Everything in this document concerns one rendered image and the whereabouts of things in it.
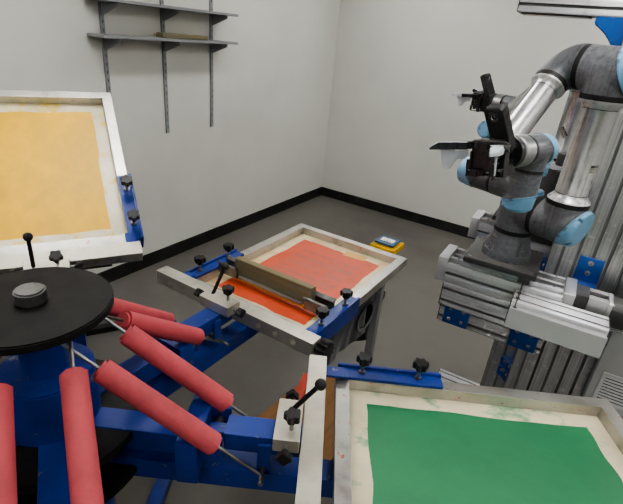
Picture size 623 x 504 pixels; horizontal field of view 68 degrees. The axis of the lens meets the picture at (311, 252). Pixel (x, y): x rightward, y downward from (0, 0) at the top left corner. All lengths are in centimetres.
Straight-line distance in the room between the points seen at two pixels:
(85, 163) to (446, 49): 392
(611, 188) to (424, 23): 381
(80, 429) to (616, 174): 157
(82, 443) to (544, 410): 118
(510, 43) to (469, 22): 44
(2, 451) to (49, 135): 142
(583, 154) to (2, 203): 185
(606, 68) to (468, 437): 100
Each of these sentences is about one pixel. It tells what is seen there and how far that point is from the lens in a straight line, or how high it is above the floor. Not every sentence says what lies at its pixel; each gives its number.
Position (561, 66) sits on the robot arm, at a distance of 148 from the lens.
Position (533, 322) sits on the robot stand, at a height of 115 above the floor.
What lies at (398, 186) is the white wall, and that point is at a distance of 546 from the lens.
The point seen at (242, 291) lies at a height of 96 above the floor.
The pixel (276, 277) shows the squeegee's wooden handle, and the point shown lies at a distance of 169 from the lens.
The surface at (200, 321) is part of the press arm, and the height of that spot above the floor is 104.
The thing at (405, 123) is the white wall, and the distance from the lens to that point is 532.
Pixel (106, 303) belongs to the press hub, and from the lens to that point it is 106.
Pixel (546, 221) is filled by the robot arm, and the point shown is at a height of 143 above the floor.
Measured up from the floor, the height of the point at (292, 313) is 96.
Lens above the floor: 186
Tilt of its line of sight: 25 degrees down
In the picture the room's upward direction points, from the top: 5 degrees clockwise
